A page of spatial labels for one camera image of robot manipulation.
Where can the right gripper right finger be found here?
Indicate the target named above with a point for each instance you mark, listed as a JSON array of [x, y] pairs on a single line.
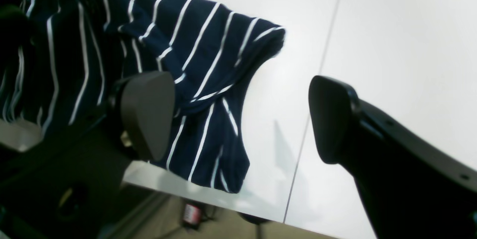
[[408, 188]]

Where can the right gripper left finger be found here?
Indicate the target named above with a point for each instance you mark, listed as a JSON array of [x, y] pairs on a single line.
[[62, 187]]

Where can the navy white striped t-shirt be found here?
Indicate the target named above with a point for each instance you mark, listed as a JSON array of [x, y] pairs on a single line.
[[60, 58]]

